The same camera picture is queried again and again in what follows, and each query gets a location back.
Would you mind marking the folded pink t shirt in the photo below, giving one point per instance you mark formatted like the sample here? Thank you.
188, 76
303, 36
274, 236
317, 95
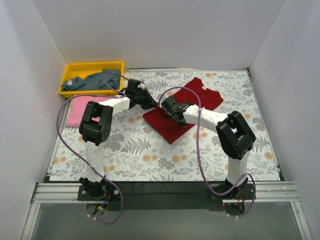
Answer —
78, 108

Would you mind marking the yellow plastic bin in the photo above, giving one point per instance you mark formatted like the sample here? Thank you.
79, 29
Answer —
83, 69

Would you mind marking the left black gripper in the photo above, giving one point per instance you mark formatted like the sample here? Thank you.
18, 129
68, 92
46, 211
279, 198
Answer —
145, 98

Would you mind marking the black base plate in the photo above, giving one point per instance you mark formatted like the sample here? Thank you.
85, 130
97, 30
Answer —
152, 195

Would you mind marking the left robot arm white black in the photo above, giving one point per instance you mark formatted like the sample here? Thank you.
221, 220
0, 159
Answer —
96, 122

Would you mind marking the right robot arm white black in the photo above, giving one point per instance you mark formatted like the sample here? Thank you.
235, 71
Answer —
234, 133

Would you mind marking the grey-blue t shirt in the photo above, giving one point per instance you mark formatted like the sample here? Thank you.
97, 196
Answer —
103, 80

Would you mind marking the floral table mat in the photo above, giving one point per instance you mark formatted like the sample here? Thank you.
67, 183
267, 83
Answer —
134, 151

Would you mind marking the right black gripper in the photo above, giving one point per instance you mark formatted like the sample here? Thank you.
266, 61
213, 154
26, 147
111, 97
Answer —
165, 107

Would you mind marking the aluminium frame rail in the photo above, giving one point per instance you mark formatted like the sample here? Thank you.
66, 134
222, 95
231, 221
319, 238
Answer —
55, 193

